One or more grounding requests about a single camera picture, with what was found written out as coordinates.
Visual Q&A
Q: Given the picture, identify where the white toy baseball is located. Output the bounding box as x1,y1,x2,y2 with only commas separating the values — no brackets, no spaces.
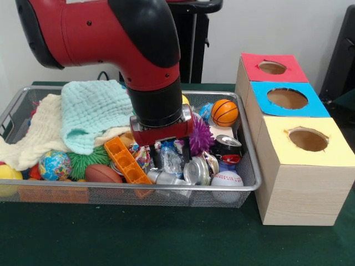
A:
210,170,245,204

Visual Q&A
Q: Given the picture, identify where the shallow silver mesh bin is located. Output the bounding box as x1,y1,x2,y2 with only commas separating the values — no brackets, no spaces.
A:
0,85,263,208

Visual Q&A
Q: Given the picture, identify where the brown toy football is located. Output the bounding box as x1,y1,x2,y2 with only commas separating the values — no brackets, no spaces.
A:
85,163,124,183

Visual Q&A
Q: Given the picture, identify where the mint waffle cloth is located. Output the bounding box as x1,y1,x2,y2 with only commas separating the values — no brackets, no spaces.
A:
60,79,136,156

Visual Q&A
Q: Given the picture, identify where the crushed silver can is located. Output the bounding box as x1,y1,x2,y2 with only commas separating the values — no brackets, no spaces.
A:
182,156,220,186

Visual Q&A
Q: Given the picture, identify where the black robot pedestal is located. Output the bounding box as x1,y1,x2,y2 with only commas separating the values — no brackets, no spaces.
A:
166,0,224,84

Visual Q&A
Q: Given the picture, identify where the wooden box with three holes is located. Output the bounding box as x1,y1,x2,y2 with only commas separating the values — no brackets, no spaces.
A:
234,52,355,227

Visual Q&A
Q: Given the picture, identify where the dark green table cloth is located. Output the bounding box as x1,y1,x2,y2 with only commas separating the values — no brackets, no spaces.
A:
0,80,355,266

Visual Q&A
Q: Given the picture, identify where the black upright panel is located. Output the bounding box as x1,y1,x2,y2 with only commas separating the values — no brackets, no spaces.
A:
318,4,355,98

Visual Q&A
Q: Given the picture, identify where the cream waffle cloth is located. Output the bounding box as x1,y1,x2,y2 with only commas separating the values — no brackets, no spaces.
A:
0,93,131,172

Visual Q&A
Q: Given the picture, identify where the orange plastic building brick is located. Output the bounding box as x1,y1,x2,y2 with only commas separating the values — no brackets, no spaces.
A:
104,136,153,185

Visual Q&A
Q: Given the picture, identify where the purple spiky rubber ball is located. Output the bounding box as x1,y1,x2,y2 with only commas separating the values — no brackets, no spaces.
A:
189,115,216,156

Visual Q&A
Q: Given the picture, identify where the dark green side-table cloth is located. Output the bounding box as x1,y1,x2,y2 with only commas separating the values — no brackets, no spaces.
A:
331,88,355,113

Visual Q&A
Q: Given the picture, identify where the orange toy basketball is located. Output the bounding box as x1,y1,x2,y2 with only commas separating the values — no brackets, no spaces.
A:
210,99,239,127

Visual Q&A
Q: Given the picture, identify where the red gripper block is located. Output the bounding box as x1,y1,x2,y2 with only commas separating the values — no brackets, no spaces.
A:
132,118,196,169

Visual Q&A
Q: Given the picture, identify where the globe print ball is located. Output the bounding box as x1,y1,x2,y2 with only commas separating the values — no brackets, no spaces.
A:
38,150,73,181

